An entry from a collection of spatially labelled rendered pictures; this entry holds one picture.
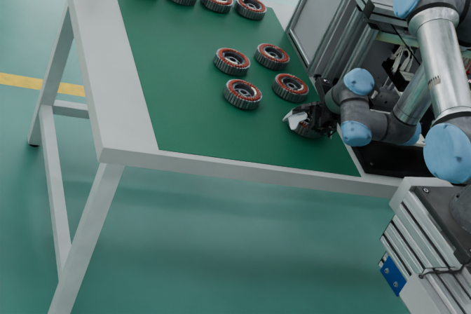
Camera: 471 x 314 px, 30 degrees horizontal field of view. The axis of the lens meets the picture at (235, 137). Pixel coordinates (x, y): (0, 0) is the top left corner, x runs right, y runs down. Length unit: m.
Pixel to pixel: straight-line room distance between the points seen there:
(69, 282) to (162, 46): 0.76
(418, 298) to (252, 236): 1.50
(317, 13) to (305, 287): 1.00
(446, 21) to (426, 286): 0.59
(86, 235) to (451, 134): 1.08
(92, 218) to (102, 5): 0.74
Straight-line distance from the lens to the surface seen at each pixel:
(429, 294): 1.91
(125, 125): 2.30
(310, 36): 2.95
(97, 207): 2.38
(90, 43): 2.60
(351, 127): 2.26
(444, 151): 1.84
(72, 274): 2.55
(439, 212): 1.99
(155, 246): 3.13
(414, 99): 2.28
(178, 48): 2.72
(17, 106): 3.56
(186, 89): 2.54
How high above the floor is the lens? 2.03
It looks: 32 degrees down
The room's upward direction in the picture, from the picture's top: 24 degrees clockwise
